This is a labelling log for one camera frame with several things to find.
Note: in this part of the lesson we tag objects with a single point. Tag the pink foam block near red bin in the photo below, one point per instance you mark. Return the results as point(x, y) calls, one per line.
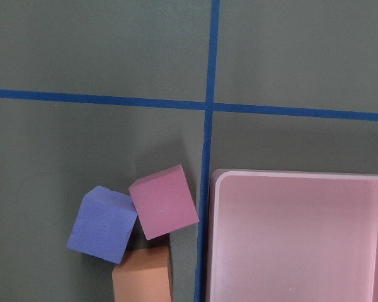
point(163, 202)

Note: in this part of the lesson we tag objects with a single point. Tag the purple foam block near red bin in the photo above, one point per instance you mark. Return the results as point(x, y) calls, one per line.
point(103, 225)

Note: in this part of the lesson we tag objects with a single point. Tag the red plastic bin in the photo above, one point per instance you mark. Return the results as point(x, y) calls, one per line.
point(292, 236)

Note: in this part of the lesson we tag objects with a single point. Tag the orange foam block near red bin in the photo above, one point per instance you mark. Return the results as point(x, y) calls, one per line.
point(144, 275)

